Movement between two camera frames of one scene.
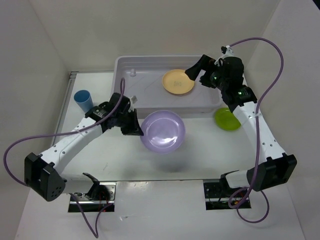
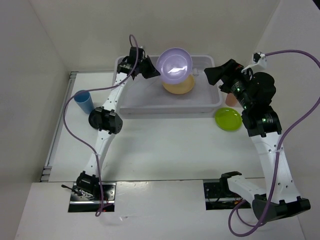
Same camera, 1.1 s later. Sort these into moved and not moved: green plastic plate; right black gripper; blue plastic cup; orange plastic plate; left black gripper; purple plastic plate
Moved: right black gripper; purple plastic plate; left black gripper
Not moved: blue plastic cup; green plastic plate; orange plastic plate
